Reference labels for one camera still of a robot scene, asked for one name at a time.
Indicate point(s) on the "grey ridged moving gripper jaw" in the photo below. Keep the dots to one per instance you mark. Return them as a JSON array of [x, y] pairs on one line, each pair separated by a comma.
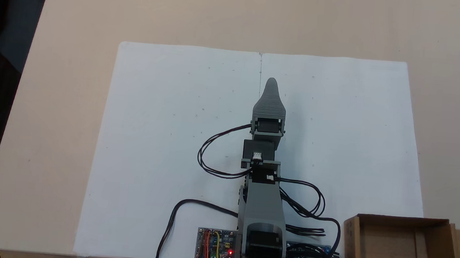
[[270, 103]]

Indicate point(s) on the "white paper sheet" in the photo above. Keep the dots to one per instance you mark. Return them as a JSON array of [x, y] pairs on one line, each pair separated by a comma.
[[366, 164], [163, 140]]

